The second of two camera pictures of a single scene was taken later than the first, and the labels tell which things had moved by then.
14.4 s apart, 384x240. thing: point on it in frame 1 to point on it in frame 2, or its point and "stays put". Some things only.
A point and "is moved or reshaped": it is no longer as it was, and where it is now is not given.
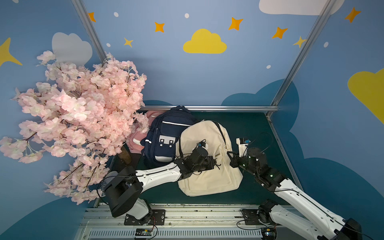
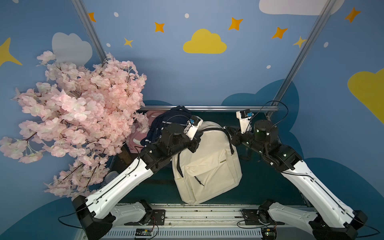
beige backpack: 227,177 is moved or reshaped
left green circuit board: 143,232 stays put
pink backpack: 134,143 stays put
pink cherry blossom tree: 85,112 stays put
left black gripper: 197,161 to 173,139
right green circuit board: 268,233 stays put
